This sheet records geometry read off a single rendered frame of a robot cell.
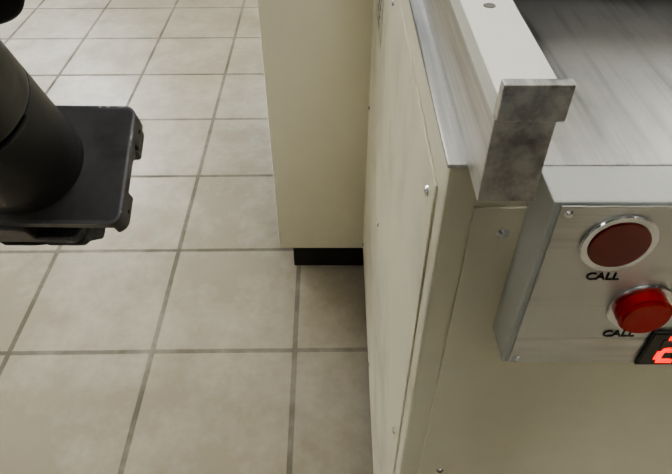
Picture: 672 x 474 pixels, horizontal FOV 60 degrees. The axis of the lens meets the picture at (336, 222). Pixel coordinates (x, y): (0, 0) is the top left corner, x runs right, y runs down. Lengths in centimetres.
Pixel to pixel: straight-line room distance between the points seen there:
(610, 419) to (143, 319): 103
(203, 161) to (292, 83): 74
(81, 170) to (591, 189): 26
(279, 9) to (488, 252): 73
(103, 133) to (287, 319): 102
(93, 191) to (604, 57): 34
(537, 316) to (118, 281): 120
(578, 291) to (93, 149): 27
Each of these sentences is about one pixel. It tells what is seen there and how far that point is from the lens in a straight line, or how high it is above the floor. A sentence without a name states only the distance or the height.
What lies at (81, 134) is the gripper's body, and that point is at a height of 86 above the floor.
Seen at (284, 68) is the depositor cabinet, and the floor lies 53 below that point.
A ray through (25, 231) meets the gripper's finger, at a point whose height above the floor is 83.
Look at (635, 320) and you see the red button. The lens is 38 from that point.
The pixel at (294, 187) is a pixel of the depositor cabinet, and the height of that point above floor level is 26.
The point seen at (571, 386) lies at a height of 63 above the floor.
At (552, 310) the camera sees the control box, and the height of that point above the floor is 76.
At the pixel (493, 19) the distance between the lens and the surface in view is 33.
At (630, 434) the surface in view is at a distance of 60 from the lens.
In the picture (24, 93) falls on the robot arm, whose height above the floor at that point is 91.
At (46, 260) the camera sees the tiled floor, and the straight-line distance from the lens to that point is 159.
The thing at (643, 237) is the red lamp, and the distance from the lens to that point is 34.
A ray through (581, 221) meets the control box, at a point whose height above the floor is 83.
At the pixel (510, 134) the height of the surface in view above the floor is 88.
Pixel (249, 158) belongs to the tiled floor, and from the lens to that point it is 176.
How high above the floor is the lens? 103
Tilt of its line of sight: 42 degrees down
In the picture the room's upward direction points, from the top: straight up
